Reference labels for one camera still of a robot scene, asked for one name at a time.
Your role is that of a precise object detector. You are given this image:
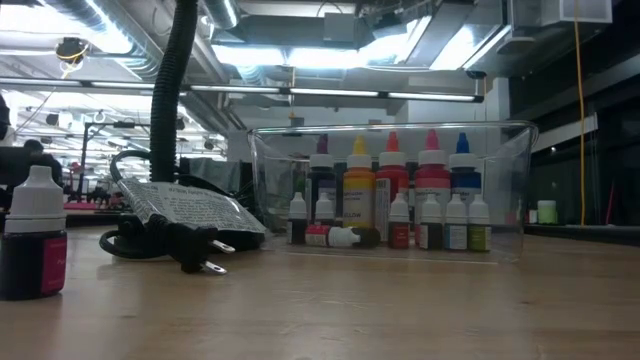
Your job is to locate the large purple food coloring bottle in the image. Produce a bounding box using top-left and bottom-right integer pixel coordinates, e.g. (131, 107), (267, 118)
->
(305, 133), (339, 226)

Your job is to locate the large yellow food coloring bottle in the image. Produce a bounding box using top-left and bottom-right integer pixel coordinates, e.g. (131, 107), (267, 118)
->
(342, 134), (376, 230)

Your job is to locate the small bottle red label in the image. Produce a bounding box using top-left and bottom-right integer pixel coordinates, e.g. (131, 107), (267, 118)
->
(304, 224), (362, 249)
(388, 193), (412, 250)

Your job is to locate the large red food coloring bottle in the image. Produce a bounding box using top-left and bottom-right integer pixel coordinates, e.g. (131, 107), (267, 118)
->
(374, 130), (410, 236)

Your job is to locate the small black food coloring bottle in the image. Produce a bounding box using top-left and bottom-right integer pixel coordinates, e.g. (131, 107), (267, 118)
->
(359, 227), (382, 250)

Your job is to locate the large pink food coloring bottle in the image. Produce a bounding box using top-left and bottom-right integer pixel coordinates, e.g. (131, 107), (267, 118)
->
(413, 128), (452, 246)

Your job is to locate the small dark bottle white label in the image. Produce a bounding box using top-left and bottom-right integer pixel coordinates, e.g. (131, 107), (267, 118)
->
(418, 193), (445, 251)

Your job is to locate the large blue food coloring bottle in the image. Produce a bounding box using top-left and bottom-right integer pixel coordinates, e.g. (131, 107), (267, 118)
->
(448, 132), (484, 201)

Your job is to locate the small bottle green label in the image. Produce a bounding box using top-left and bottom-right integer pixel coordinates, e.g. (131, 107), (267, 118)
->
(467, 193), (492, 253)

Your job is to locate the long ceiling light strip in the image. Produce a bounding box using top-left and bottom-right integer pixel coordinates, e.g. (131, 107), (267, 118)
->
(0, 75), (485, 105)

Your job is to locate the grey background cover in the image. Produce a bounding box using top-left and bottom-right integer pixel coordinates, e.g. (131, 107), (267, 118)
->
(187, 157), (251, 194)

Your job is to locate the bright ceiling light panel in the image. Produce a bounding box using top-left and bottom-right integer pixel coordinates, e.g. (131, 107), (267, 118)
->
(209, 42), (431, 71)

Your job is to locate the grey ceiling ventilation box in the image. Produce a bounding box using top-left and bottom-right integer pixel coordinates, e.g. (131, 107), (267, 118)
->
(322, 12), (376, 49)

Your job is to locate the black gooseneck desk lamp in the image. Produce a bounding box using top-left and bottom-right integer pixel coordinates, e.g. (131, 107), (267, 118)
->
(148, 0), (266, 254)

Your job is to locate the clear plastic container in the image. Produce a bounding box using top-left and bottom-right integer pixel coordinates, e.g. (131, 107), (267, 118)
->
(248, 121), (540, 265)

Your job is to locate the green and white cup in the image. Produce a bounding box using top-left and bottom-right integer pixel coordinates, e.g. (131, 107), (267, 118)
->
(536, 199), (559, 225)

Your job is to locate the person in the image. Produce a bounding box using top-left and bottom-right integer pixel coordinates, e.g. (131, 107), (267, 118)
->
(22, 138), (64, 189)

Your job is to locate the black ceiling dome sensor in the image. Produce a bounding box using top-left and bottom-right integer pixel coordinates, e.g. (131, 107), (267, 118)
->
(54, 37), (91, 66)

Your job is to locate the dark background monitor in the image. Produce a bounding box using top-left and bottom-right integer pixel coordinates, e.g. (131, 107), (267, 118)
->
(0, 146), (31, 187)

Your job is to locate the white ceiling air unit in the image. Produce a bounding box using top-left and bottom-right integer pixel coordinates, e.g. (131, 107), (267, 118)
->
(509, 0), (614, 29)

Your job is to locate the white printed cord warning tag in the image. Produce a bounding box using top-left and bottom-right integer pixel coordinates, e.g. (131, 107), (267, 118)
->
(117, 178), (269, 235)

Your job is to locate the black lamp cord with plug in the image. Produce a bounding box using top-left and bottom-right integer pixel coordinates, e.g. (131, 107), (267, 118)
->
(98, 149), (266, 276)

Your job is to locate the silver ceiling air duct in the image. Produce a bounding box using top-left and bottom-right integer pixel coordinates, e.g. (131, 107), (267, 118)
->
(44, 0), (166, 81)

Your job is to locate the yellow hanging cord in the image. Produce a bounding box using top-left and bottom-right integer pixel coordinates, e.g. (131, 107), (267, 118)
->
(572, 0), (587, 227)

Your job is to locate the black aluminium table frame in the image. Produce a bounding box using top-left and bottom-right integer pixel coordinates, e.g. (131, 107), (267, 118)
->
(522, 223), (640, 247)

